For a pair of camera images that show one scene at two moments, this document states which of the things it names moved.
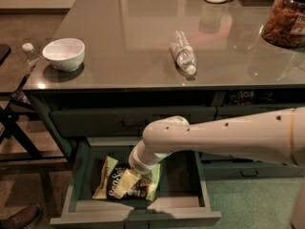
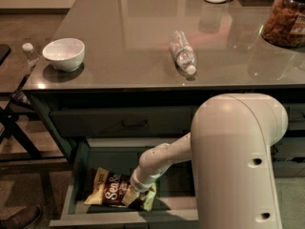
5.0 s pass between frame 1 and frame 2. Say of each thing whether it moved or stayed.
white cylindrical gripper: moved
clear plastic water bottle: stayed
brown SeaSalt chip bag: moved
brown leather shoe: stayed
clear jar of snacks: stayed
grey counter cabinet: stayed
